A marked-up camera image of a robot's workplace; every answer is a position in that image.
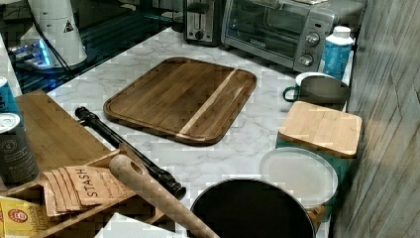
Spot teal box bamboo lid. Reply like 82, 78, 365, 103
275, 100, 364, 186

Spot blue tin can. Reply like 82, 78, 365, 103
0, 76, 25, 127

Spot dark grey tin can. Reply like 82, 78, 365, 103
0, 113, 40, 187

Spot bamboo tea organiser box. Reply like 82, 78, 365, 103
0, 89, 166, 238

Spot dark wooden cutting board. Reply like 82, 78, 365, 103
103, 57, 257, 146

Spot white paper sheet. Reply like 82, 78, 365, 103
94, 213, 185, 238

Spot wooden pan handle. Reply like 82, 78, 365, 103
109, 155, 220, 238

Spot blue white bottle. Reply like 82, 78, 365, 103
319, 26, 354, 79

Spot yellow tea bag packet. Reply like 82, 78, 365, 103
0, 196, 53, 238

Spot black pan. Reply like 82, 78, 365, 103
191, 178, 316, 238

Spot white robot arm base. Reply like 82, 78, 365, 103
8, 0, 88, 70

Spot grey mug green handle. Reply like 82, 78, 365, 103
282, 78, 351, 110

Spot silver toaster oven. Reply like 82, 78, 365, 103
221, 0, 337, 72

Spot brown Stash tea bag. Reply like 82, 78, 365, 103
64, 166, 130, 205

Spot black silver toaster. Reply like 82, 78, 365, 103
183, 0, 226, 47

